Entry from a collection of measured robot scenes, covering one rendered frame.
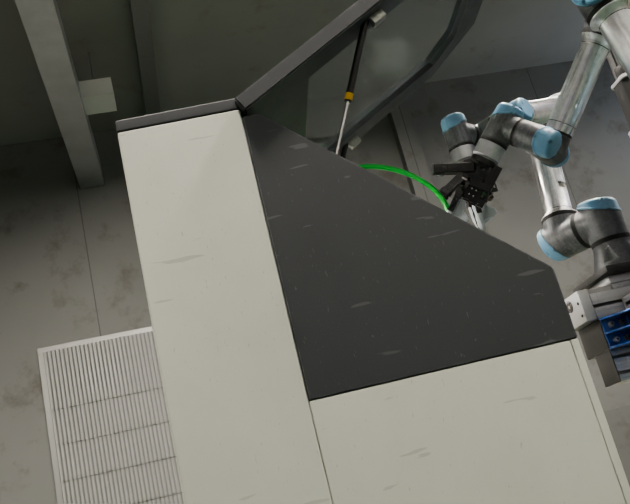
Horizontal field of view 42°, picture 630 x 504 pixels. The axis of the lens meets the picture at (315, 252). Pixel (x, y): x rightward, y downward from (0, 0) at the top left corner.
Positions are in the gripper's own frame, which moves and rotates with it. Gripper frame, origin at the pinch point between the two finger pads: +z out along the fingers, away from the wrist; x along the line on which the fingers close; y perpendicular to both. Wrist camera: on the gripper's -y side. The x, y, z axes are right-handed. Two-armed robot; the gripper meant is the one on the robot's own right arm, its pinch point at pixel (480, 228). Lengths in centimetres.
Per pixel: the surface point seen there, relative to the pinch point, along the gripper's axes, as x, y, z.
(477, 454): -47, -31, 61
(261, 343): -47, -68, 29
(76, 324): 856, -278, -256
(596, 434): -47, -6, 62
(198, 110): -47, -70, -27
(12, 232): 850, -344, -402
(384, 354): -47, -44, 37
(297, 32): 705, 85, -537
